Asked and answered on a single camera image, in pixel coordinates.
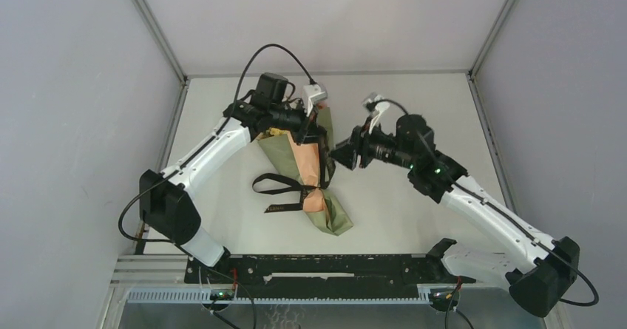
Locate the yellow flower stem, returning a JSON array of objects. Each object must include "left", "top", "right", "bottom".
[{"left": 265, "top": 128, "right": 289, "bottom": 138}]

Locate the white cable duct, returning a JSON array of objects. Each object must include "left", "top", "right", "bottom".
[{"left": 126, "top": 288, "right": 431, "bottom": 305}]

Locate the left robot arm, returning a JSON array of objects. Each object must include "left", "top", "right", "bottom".
[{"left": 123, "top": 72, "right": 328, "bottom": 282}]

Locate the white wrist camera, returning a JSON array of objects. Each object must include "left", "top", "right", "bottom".
[
  {"left": 302, "top": 84, "right": 328, "bottom": 117},
  {"left": 362, "top": 92, "right": 390, "bottom": 134}
]

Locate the black mounting rail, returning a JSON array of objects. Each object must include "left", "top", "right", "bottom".
[{"left": 183, "top": 254, "right": 472, "bottom": 299}]

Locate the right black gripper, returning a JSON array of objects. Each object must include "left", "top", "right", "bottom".
[{"left": 325, "top": 116, "right": 414, "bottom": 172}]

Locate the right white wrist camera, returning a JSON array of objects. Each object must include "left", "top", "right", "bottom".
[{"left": 362, "top": 92, "right": 390, "bottom": 134}]

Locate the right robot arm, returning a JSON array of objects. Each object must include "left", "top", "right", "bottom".
[{"left": 330, "top": 115, "right": 600, "bottom": 318}]

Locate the green orange wrapping paper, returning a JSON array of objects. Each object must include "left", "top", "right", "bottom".
[{"left": 252, "top": 106, "right": 353, "bottom": 236}]

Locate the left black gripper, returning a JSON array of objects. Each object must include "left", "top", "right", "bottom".
[{"left": 268, "top": 98, "right": 325, "bottom": 146}]

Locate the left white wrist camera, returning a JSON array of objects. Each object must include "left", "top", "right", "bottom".
[{"left": 302, "top": 84, "right": 328, "bottom": 117}]

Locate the black printed ribbon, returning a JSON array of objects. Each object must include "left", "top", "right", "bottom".
[{"left": 252, "top": 127, "right": 336, "bottom": 214}]

